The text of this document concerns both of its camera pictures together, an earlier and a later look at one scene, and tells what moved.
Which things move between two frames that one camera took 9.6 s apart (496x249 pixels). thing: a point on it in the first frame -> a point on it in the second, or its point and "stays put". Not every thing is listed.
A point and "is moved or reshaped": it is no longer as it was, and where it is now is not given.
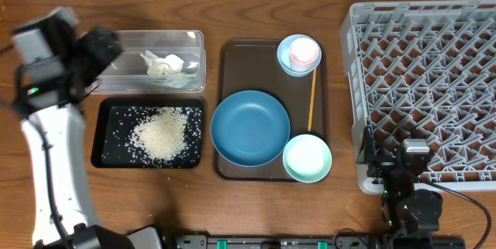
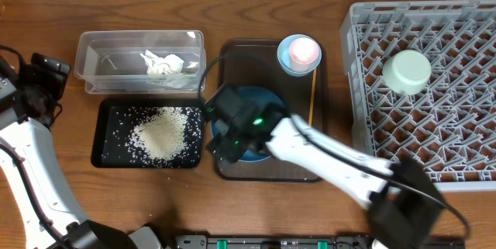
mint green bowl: (307, 158) is moved or reshaped
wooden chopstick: (312, 100) stays put
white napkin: (165, 65) stays put
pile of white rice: (162, 133) stays put
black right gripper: (384, 161) -> (226, 145)
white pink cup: (304, 53) stays put
